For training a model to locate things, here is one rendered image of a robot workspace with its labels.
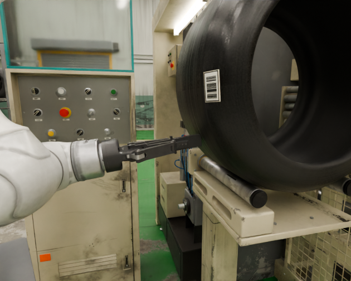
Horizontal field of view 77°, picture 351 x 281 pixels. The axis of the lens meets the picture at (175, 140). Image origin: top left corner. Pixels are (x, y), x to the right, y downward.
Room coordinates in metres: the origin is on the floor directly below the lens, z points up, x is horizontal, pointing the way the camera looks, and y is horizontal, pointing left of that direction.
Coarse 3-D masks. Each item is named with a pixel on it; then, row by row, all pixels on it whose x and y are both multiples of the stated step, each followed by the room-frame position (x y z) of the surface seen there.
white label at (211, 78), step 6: (204, 72) 0.46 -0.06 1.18; (210, 72) 0.45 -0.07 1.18; (216, 72) 0.44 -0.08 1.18; (204, 78) 0.46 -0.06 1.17; (210, 78) 0.45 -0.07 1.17; (216, 78) 0.44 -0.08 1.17; (204, 84) 0.46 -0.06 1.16; (210, 84) 0.45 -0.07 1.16; (216, 84) 0.44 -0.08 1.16; (204, 90) 0.46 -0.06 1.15; (210, 90) 0.45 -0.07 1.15; (216, 90) 0.44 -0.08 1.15; (210, 96) 0.45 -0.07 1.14; (216, 96) 0.44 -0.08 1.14
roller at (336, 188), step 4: (340, 180) 0.57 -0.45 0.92; (344, 180) 0.57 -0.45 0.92; (348, 180) 0.56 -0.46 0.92; (332, 184) 0.59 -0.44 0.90; (336, 184) 0.58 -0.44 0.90; (340, 184) 0.57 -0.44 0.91; (344, 184) 0.56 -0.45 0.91; (348, 184) 0.55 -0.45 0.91; (332, 188) 0.59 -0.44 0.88; (336, 188) 0.58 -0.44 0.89; (340, 188) 0.56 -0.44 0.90; (344, 188) 0.55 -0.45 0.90; (348, 188) 0.55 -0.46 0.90; (340, 192) 0.57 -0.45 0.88; (344, 192) 0.56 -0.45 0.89; (348, 192) 0.55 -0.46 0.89
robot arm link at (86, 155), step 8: (72, 144) 0.46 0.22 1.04; (80, 144) 0.46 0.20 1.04; (88, 144) 0.46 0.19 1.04; (96, 144) 0.47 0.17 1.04; (72, 152) 0.45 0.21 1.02; (80, 152) 0.45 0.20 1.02; (88, 152) 0.45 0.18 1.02; (96, 152) 0.45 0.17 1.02; (72, 160) 0.44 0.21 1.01; (80, 160) 0.44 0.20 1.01; (88, 160) 0.45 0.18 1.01; (96, 160) 0.45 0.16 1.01; (80, 168) 0.44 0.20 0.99; (88, 168) 0.45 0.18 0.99; (96, 168) 0.45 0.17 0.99; (104, 168) 0.47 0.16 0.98; (80, 176) 0.45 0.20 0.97; (88, 176) 0.45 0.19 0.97; (96, 176) 0.46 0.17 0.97
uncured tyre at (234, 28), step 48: (240, 0) 0.46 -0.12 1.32; (288, 0) 0.75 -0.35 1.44; (336, 0) 0.67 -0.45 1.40; (192, 48) 0.53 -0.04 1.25; (240, 48) 0.44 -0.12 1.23; (336, 48) 0.76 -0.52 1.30; (192, 96) 0.52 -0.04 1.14; (240, 96) 0.44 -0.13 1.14; (336, 96) 0.77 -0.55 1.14; (240, 144) 0.45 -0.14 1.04; (288, 144) 0.79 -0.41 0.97; (336, 144) 0.67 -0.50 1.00
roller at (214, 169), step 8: (200, 160) 0.81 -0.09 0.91; (208, 160) 0.77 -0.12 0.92; (208, 168) 0.73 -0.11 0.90; (216, 168) 0.68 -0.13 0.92; (224, 168) 0.66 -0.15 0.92; (216, 176) 0.67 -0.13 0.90; (224, 176) 0.62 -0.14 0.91; (232, 176) 0.59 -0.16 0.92; (224, 184) 0.62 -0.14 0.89; (232, 184) 0.57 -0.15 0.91; (240, 184) 0.54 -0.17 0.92; (248, 184) 0.53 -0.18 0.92; (240, 192) 0.53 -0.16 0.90; (248, 192) 0.50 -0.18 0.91; (256, 192) 0.49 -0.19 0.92; (264, 192) 0.49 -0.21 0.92; (248, 200) 0.49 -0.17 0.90; (256, 200) 0.48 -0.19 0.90; (264, 200) 0.49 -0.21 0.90
